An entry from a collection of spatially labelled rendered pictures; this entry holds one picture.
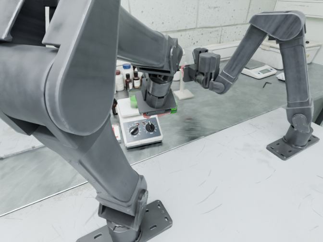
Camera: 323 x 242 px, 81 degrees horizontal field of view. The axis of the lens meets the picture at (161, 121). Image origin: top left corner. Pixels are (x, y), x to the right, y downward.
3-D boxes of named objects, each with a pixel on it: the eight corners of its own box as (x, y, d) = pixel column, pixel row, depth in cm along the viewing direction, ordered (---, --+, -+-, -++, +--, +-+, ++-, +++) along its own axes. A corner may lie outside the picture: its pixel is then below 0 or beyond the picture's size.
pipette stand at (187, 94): (194, 97, 93) (197, 71, 86) (179, 99, 91) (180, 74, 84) (187, 90, 99) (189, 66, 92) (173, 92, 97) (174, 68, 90)
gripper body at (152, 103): (134, 95, 53) (134, 78, 46) (169, 90, 55) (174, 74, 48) (139, 115, 50) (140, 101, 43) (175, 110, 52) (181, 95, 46)
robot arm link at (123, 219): (106, 173, 38) (89, 198, 33) (148, 186, 35) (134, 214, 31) (111, 192, 41) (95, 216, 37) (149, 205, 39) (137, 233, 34)
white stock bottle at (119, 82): (112, 90, 99) (109, 72, 93) (116, 86, 103) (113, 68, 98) (122, 91, 98) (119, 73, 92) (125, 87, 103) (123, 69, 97)
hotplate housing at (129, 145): (163, 142, 66) (163, 123, 61) (125, 150, 63) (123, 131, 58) (147, 110, 83) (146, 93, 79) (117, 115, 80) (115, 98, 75)
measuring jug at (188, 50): (209, 69, 125) (213, 45, 116) (212, 77, 115) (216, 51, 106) (181, 68, 126) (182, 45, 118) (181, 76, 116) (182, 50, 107)
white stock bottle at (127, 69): (136, 85, 104) (134, 65, 98) (125, 88, 102) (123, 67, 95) (131, 81, 109) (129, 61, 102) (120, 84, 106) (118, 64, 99)
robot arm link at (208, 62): (194, 55, 66) (228, 60, 60) (204, 50, 72) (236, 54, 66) (192, 87, 73) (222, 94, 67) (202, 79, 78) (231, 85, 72)
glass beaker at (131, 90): (136, 102, 72) (134, 82, 67) (147, 106, 69) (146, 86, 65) (125, 108, 68) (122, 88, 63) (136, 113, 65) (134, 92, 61)
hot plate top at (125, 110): (155, 112, 67) (155, 110, 67) (121, 117, 64) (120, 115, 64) (146, 97, 76) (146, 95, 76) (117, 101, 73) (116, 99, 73)
